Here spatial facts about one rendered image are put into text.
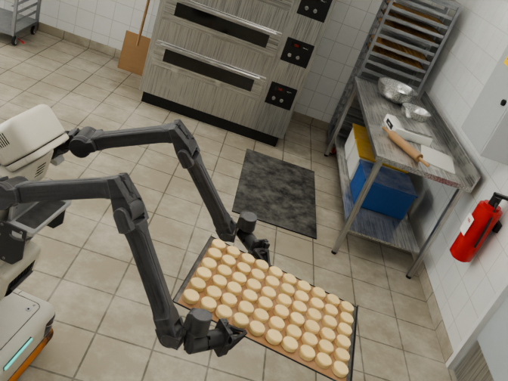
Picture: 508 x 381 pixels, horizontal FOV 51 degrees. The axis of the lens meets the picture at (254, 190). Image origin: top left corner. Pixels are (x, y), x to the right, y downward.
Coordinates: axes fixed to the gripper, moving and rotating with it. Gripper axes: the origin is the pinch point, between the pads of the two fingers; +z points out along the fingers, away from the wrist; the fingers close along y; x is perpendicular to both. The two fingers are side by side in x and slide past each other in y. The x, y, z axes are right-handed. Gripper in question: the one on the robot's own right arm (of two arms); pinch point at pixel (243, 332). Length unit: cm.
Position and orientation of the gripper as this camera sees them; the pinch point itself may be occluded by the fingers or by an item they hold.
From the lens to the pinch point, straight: 169.6
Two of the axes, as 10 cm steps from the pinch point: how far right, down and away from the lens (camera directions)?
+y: 3.5, -8.1, -4.7
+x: -4.9, -5.9, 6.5
